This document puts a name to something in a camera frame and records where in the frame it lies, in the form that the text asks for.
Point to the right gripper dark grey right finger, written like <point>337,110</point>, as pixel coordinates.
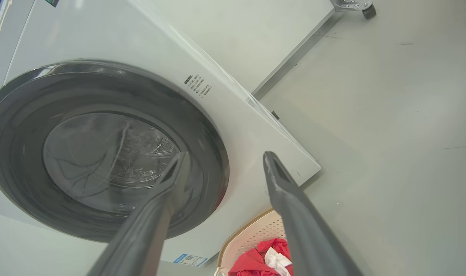
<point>298,222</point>

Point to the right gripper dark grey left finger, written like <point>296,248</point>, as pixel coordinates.
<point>148,222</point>

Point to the cream perforated plastic laundry basket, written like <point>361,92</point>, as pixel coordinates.
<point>252,234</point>

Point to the white garment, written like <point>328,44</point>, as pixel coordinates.
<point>275,260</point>

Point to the round white filter cover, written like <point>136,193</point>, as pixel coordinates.
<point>297,175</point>

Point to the blue energy label sticker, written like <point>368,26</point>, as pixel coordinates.
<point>190,260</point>

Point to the red garment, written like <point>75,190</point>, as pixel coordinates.
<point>248,264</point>

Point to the white front-load washing machine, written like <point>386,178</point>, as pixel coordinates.
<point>233,126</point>

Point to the round dark glass washer door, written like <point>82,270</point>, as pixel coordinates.
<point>22,126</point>

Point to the black caster wheel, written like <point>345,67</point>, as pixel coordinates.
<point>369,12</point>

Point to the silver metal stand leg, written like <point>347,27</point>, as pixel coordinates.
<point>348,4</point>

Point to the dark control label with QR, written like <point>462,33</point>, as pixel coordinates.
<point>52,2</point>

